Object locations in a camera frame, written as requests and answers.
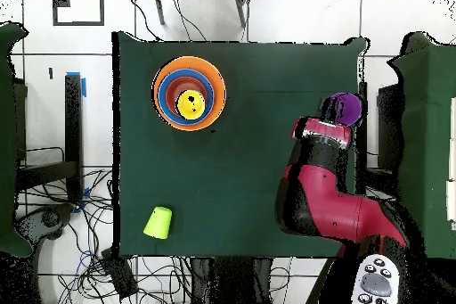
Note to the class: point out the purple plastic cup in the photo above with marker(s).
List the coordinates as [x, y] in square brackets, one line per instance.
[347, 108]

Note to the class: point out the large orange plastic bowl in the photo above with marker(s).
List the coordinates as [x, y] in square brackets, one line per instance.
[219, 93]

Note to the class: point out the yellow plastic cup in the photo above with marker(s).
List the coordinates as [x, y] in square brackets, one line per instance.
[187, 108]

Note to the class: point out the small red plastic bowl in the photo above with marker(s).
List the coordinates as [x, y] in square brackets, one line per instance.
[172, 86]

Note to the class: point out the blue plastic bowl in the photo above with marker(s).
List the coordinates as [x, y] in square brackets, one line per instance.
[162, 97]

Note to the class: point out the lime green plastic cup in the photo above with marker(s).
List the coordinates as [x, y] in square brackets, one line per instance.
[157, 222]

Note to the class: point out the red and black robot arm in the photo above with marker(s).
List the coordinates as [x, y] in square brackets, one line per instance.
[327, 204]

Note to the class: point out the black metal bar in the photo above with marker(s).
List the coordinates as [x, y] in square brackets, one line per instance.
[362, 161]

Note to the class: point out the dark green tablecloth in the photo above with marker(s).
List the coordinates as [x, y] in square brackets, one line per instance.
[231, 175]

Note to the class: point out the green cloth side table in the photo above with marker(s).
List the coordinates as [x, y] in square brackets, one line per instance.
[427, 140]
[7, 140]

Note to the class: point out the white boxes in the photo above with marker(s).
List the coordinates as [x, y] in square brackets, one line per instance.
[451, 197]

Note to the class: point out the blue tape strip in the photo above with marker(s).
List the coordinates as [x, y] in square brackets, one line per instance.
[84, 88]

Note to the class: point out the black power strip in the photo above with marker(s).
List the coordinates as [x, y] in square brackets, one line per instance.
[119, 275]

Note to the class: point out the black rounded stand foot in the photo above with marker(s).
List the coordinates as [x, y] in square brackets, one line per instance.
[51, 218]

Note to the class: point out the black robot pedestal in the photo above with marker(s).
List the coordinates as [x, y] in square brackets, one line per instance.
[231, 282]

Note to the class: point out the black metal stand frame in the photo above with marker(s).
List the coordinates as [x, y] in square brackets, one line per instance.
[73, 122]

